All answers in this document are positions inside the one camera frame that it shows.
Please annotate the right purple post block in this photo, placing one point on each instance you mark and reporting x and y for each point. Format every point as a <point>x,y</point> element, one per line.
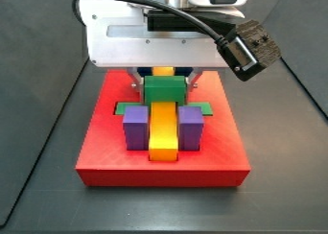
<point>190,124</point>

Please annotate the left blue post block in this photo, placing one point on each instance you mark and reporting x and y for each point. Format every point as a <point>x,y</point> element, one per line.
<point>144,71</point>

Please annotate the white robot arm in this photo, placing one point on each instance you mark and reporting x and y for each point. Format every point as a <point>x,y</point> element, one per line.
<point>222,9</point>

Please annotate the red base board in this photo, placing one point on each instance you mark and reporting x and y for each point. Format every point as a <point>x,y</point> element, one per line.
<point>105,164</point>

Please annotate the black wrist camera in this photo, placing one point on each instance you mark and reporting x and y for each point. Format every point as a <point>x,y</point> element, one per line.
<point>248,49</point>

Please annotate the right blue post block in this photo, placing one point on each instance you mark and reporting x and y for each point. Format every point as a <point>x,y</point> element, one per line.
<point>182,71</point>

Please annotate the purple post block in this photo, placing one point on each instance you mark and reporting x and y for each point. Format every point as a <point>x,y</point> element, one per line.
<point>190,124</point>
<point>134,125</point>

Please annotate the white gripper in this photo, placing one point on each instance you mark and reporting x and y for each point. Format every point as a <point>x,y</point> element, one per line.
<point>118,42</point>

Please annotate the long yellow bar block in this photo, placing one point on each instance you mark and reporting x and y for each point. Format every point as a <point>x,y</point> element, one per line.
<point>162,142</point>

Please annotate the blue post block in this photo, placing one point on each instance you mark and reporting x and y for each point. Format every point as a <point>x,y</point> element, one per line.
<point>182,71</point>
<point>144,71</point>

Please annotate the left purple post block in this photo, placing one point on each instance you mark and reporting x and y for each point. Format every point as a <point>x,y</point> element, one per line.
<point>134,125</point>

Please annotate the green bridge-shaped block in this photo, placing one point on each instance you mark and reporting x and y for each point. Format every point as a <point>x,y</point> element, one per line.
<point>164,89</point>

